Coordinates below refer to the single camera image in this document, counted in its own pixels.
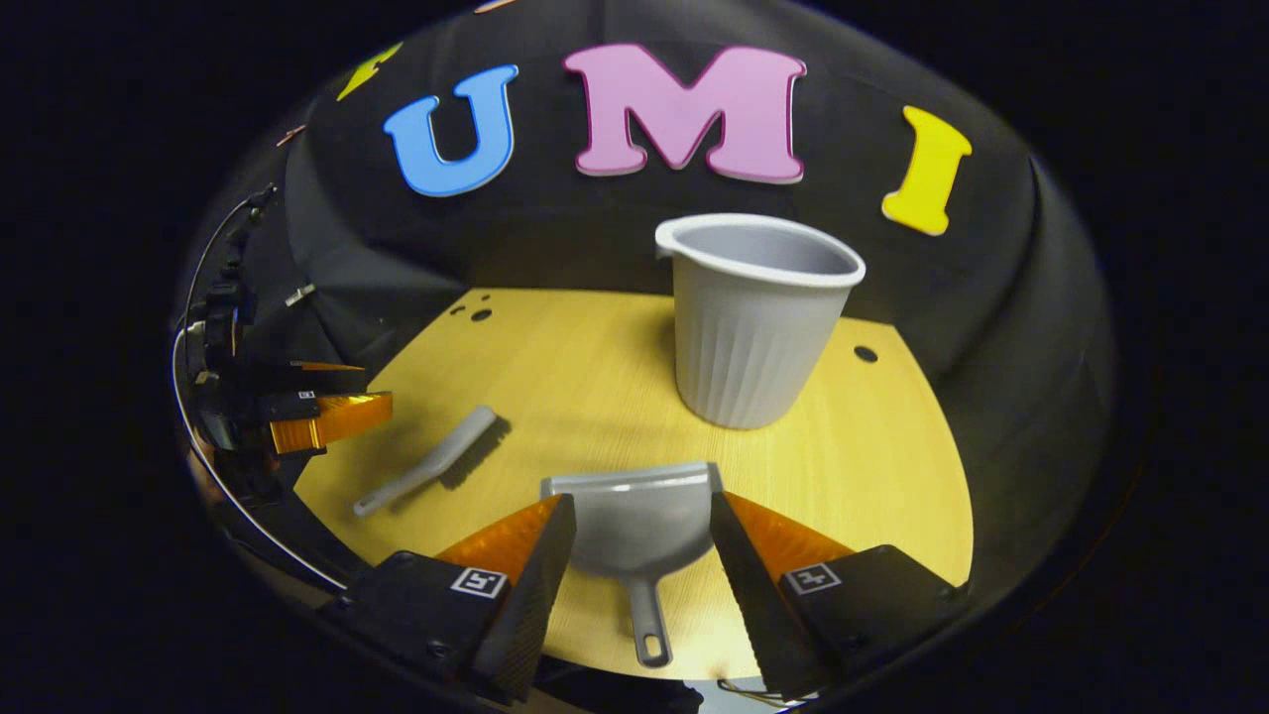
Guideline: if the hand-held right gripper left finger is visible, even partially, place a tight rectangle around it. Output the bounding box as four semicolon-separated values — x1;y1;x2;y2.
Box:
317;493;578;705

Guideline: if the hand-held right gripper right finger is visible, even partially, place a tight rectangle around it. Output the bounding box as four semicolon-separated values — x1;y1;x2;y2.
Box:
709;489;971;702

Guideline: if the grey dustpan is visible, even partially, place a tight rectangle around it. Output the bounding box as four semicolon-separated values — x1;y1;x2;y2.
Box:
539;461;723;669

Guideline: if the white ribbed garbage bin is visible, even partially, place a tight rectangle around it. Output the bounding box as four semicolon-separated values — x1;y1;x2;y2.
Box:
654;213;866;430

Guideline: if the wooden desktop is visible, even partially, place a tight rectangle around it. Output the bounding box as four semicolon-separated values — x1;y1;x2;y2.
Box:
294;288;975;685

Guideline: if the black backdrop cloth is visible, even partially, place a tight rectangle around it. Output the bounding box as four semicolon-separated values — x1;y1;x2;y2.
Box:
183;0;1121;636

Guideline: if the thin white cable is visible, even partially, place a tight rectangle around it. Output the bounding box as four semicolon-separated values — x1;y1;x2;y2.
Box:
172;193;348;591

